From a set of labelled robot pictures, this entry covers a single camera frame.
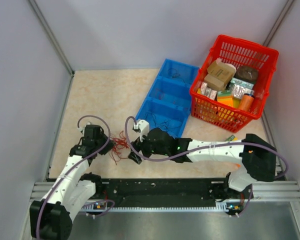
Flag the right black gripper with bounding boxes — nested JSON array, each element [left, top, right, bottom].
[[128, 129, 170, 164]]

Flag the red wire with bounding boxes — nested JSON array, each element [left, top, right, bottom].
[[109, 131, 132, 166]]

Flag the black thin wire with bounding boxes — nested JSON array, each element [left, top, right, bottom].
[[142, 111, 183, 131]]

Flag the thin brown wire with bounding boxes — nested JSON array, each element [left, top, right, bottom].
[[167, 67, 192, 85]]

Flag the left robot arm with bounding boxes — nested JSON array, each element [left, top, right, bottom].
[[29, 124, 114, 240]]

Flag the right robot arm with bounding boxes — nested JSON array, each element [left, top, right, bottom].
[[128, 128, 277, 198]]

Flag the blue three-compartment bin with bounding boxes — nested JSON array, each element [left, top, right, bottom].
[[135, 58, 199, 138]]

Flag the orange yellow sponge pack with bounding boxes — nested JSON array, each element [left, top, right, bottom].
[[225, 135, 240, 142]]

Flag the silver foil packets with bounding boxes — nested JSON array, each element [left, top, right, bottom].
[[197, 82, 217, 101]]

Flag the lower brown cardboard box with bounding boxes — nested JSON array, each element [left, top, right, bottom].
[[204, 74, 227, 92]]

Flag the brown cardboard box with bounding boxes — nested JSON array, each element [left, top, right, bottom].
[[204, 74, 227, 92], [207, 58, 237, 83]]

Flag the yellow sponge pack in basket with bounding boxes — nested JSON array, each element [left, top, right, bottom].
[[216, 90, 241, 108]]

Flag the orange bottle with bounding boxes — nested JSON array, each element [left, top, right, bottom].
[[237, 93, 255, 112]]

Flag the teal tissue pack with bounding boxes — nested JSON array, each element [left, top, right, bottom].
[[229, 77, 254, 99]]

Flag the upper brown cardboard box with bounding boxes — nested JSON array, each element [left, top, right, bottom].
[[207, 58, 237, 83]]

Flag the dark brown round item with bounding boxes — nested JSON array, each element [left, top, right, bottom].
[[234, 65, 259, 83]]

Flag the red plastic basket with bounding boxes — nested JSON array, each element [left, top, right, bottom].
[[190, 35, 279, 133]]

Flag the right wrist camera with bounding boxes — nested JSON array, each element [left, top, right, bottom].
[[132, 119, 150, 142]]

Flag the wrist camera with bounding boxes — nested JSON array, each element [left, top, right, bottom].
[[77, 121, 92, 133], [132, 119, 150, 142]]

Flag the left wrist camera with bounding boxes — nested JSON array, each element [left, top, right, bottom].
[[77, 121, 92, 133]]

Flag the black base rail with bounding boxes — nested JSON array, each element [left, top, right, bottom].
[[90, 178, 251, 208]]

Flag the white cable duct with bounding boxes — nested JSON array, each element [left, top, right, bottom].
[[82, 201, 231, 213]]

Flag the left aluminium corner post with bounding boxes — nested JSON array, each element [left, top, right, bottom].
[[27, 0, 75, 77]]

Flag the aluminium corner post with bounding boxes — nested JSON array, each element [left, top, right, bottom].
[[27, 0, 75, 77], [262, 0, 296, 47]]

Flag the right aluminium corner post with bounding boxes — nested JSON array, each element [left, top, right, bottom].
[[262, 0, 296, 47]]

